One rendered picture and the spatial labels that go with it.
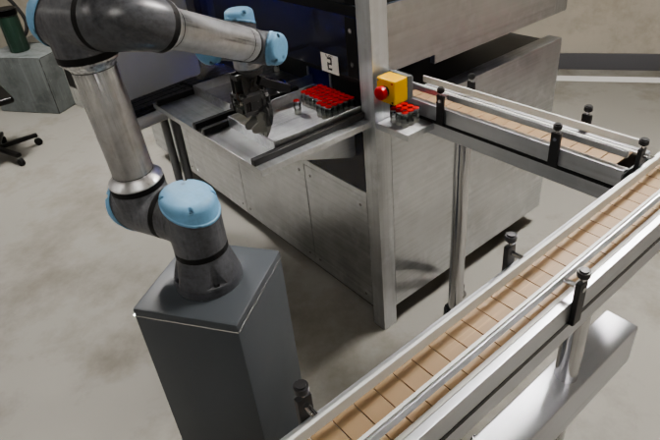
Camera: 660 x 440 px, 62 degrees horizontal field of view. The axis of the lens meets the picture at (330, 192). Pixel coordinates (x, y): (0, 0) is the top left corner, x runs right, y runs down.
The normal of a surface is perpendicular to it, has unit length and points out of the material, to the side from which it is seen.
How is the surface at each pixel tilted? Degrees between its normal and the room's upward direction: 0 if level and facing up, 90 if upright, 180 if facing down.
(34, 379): 0
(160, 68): 90
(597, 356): 0
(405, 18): 90
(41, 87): 90
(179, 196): 7
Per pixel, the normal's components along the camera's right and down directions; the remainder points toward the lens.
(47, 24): -0.47, 0.47
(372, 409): -0.09, -0.84
